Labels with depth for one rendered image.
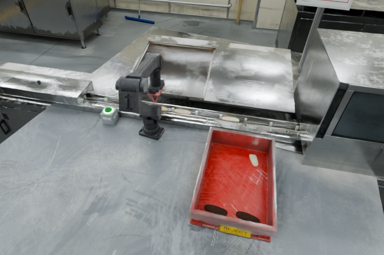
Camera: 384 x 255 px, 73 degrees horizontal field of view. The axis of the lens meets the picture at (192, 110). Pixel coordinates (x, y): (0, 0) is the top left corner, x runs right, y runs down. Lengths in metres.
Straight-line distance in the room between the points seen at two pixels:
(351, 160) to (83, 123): 1.38
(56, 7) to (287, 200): 3.74
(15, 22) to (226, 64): 3.62
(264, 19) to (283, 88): 3.20
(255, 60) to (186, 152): 0.85
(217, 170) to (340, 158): 0.57
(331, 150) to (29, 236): 1.30
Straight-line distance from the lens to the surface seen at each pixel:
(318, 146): 1.31
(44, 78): 1.88
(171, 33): 2.53
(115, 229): 1.15
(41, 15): 4.41
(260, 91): 1.64
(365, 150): 1.38
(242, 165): 1.30
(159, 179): 1.24
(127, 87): 0.98
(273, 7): 4.76
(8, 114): 2.09
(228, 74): 1.72
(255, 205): 1.19
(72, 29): 4.20
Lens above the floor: 1.83
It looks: 40 degrees down
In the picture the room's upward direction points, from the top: 2 degrees clockwise
